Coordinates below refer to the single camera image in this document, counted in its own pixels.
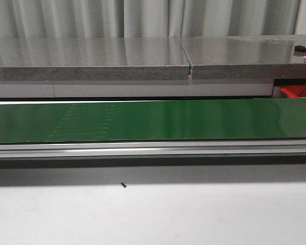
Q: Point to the grey stone slab left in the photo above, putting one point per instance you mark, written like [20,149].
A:
[92,59]

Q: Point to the grey stone slab right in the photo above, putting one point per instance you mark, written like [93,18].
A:
[245,57]

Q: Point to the white curtain backdrop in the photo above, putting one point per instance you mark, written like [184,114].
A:
[32,19]

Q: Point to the small electronic sensor module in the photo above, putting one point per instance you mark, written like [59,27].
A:
[300,50]

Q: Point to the red plastic bin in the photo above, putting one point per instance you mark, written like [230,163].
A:
[294,91]

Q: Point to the grey stone slab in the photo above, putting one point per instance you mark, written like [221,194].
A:
[245,57]
[92,59]

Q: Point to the aluminium conveyor side rail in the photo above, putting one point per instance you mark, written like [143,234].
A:
[160,148]

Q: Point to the green conveyor belt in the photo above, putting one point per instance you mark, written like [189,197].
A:
[153,120]

